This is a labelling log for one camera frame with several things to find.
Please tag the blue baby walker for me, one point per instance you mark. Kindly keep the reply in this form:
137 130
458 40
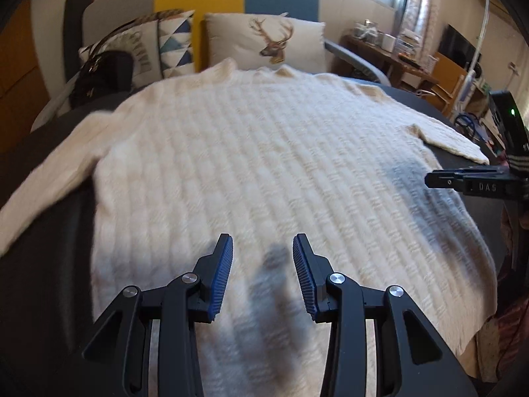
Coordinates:
471 126

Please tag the wooden side desk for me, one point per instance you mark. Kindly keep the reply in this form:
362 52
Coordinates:
392 66

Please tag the white knit sweater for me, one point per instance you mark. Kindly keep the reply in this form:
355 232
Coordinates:
268 153

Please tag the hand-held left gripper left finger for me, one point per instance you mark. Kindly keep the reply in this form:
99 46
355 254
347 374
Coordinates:
221 273

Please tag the clear desktop organizer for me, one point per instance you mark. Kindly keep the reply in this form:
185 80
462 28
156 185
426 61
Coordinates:
407 43

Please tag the beige patterned curtain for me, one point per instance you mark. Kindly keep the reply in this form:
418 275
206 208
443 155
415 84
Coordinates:
417 16

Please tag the black television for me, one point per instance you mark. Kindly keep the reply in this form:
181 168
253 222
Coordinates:
456 45

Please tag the orange wooden wardrobe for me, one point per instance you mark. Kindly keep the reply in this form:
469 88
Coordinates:
20 70

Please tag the black handbag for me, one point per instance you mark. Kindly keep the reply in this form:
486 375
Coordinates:
111 74

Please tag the triangle pattern cushion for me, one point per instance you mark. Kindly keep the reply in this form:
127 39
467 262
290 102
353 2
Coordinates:
177 45

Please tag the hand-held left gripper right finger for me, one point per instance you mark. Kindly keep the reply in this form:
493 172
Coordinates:
303 273

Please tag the black padded chair bar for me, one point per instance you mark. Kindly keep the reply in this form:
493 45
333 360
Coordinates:
74 29

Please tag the wooden shelf cabinet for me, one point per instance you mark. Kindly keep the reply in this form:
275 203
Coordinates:
448 78

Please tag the white canister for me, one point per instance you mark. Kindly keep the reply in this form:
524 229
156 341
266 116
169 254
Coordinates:
387 42

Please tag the black leather round table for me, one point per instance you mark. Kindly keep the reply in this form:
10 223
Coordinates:
41 277

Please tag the deer print cushion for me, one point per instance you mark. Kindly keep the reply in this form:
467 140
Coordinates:
231 37

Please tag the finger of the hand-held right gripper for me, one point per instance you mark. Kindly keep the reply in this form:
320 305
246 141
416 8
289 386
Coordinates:
446 180

